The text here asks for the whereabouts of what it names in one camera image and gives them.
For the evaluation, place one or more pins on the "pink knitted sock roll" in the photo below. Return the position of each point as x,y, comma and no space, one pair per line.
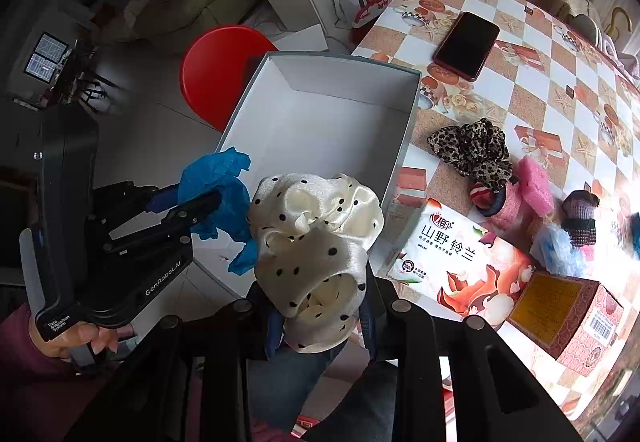
501,208

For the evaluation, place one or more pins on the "black smartphone red case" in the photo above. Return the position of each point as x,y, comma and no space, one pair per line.
467,46

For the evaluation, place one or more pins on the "left hand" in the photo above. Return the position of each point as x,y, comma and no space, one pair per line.
80,335

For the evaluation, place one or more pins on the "cream polka dot scrunchie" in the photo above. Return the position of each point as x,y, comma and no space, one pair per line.
313,238

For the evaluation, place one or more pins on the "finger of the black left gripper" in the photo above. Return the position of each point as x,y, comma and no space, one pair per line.
178,221

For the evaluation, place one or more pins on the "light blue fluffy puff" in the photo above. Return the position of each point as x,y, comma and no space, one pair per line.
552,248

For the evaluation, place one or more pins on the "red white broom head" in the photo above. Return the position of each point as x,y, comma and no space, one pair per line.
369,13

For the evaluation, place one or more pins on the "purple knitted hair band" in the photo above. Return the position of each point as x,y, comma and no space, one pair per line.
578,221

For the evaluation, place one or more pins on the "leopard print scrunchie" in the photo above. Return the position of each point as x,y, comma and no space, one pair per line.
477,150

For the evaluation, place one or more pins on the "blue glove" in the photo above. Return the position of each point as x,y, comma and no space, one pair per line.
217,172

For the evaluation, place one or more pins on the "white cardboard box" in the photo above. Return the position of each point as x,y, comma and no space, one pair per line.
325,114

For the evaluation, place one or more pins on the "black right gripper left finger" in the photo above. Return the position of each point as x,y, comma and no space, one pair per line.
186,380

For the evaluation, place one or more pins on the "pink foam sponge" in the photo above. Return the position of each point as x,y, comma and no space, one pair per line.
534,186

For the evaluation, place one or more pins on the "white tissue pack fox print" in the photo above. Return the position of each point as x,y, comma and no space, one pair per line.
464,267

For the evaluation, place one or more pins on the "red yellow cardboard box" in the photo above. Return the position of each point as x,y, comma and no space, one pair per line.
574,320

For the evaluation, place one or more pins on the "red round stool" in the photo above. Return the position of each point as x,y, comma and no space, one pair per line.
216,69

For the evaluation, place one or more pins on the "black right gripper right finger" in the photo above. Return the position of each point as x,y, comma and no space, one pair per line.
399,395

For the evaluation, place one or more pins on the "cream sofa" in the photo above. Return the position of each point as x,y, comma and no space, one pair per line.
173,25

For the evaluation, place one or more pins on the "checkered patterned tablecloth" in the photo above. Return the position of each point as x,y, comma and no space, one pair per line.
558,100

